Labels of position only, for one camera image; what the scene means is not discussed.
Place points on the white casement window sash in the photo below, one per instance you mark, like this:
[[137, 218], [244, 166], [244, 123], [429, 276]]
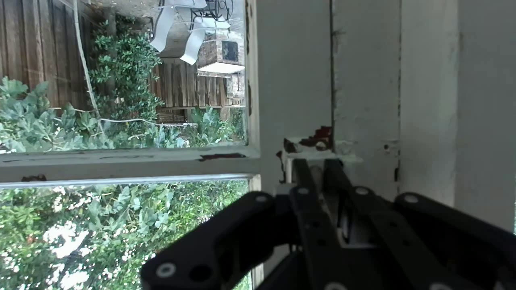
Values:
[[89, 195]]

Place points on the wooden backyard fence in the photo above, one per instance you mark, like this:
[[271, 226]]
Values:
[[39, 44]]

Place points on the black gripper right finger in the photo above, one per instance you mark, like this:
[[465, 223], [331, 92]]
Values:
[[426, 244]]

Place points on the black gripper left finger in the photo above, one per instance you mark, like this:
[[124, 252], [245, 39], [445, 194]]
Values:
[[224, 249]]

